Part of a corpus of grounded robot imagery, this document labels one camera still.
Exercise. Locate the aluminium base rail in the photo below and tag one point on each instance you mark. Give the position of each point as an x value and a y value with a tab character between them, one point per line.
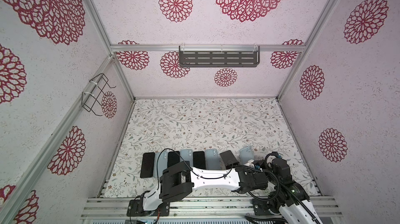
199	207

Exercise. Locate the black smartphone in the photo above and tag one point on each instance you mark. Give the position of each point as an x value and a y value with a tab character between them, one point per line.
229	159

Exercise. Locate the grey slotted wall shelf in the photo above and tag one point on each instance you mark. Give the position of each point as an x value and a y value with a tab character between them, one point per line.
218	59

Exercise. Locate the black wire wall basket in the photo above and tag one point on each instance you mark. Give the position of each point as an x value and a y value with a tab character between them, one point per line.
101	100

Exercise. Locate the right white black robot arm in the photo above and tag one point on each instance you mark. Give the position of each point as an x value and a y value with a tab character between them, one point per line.
289	199

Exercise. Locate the light blue phone case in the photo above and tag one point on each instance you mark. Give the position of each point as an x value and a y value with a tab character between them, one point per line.
187	156
246	154
212	159
160	163

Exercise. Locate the black phone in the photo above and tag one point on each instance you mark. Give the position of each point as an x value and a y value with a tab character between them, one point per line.
199	160
173	158

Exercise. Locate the black phone removed from case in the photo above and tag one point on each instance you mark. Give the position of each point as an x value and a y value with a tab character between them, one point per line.
147	166

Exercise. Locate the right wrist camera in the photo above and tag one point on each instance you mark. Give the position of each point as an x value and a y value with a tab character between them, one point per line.
276	154

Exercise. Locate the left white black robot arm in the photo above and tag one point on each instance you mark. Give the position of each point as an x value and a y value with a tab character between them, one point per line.
180	180

